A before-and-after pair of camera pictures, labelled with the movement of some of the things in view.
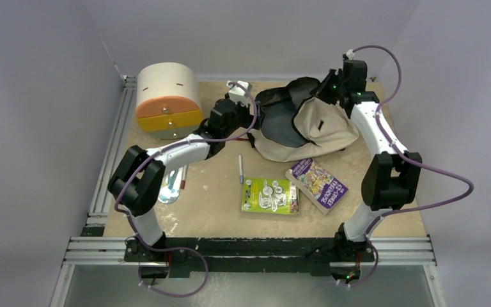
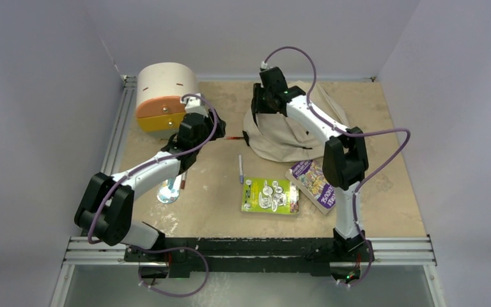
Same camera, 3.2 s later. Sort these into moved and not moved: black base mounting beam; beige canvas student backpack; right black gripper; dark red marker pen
Moved: right black gripper
Not moved: beige canvas student backpack; black base mounting beam; dark red marker pen
